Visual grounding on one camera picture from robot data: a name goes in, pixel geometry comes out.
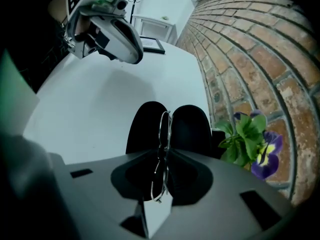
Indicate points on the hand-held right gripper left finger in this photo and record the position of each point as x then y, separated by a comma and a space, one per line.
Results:
100, 209

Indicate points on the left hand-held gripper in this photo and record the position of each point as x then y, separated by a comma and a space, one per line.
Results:
80, 1

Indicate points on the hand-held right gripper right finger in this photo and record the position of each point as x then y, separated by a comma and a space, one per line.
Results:
225, 221

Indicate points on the person's left forearm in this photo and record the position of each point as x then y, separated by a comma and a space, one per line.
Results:
57, 9

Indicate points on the person's left hand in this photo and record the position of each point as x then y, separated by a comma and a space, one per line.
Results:
82, 25

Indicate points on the white cabinet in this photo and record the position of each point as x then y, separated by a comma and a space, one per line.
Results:
155, 27

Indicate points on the small green sprig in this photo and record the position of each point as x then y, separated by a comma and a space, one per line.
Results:
164, 17

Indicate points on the black coat rack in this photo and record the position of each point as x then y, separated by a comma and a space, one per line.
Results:
136, 1

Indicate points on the white table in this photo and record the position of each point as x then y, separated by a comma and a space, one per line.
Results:
100, 96

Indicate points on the person's black printed shirt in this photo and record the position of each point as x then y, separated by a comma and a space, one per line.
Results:
42, 59

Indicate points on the purple flower potted plant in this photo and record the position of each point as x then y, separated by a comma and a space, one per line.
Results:
246, 134

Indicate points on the black picture frame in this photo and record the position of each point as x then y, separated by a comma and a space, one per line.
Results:
151, 44

